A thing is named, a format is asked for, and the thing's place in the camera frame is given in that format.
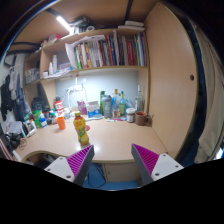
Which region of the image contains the blue and white carton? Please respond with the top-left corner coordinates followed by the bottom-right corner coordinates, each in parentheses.
top-left (87, 101), bottom-right (103, 120)

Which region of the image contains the white power strip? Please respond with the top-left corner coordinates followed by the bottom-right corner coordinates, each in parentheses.
top-left (68, 84), bottom-right (86, 93)

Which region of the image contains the clear bottle with yellow cap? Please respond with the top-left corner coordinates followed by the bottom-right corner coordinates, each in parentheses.
top-left (112, 88), bottom-right (121, 119)

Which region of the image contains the small white blue-labelled bottle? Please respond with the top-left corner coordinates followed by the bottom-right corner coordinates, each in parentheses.
top-left (63, 107), bottom-right (72, 120)

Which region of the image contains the white bottle with blue cap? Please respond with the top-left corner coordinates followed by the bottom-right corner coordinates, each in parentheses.
top-left (38, 113), bottom-right (48, 128)

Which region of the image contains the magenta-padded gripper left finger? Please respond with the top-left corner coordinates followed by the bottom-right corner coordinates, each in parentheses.
top-left (44, 144), bottom-right (96, 187)

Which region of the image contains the wooden shelf unit with books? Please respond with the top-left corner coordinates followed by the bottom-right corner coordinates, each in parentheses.
top-left (23, 28), bottom-right (150, 86)

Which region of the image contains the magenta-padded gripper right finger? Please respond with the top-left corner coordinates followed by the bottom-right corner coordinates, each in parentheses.
top-left (130, 143), bottom-right (185, 187)

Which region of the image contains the red and white canister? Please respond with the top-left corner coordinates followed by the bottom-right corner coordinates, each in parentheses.
top-left (54, 98), bottom-right (65, 117)

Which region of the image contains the ceiling strip light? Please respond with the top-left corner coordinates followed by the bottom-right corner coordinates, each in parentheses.
top-left (55, 15), bottom-right (72, 33)

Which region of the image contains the clear bottle with green cap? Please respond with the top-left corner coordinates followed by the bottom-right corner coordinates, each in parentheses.
top-left (119, 90), bottom-right (127, 117)

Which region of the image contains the yellow drink bottle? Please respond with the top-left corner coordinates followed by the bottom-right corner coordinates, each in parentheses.
top-left (73, 111), bottom-right (90, 146)

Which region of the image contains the pink pouch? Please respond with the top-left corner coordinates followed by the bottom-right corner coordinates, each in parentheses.
top-left (77, 100), bottom-right (88, 116)

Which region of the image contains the orange plastic cup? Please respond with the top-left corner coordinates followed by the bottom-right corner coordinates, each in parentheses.
top-left (56, 116), bottom-right (67, 131)

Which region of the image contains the clear glass bottle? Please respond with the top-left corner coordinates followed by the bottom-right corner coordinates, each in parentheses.
top-left (134, 84), bottom-right (146, 113)

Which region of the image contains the brown mug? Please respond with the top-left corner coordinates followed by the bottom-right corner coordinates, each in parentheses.
top-left (134, 111), bottom-right (152, 127)

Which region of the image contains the brown jar with white lid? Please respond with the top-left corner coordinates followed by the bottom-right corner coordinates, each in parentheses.
top-left (125, 107), bottom-right (137, 123)

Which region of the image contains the grey shaker bottle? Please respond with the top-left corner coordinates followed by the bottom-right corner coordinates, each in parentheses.
top-left (101, 94), bottom-right (114, 119)

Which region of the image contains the green plastic bottle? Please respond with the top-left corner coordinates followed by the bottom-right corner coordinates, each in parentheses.
top-left (32, 109), bottom-right (42, 128)

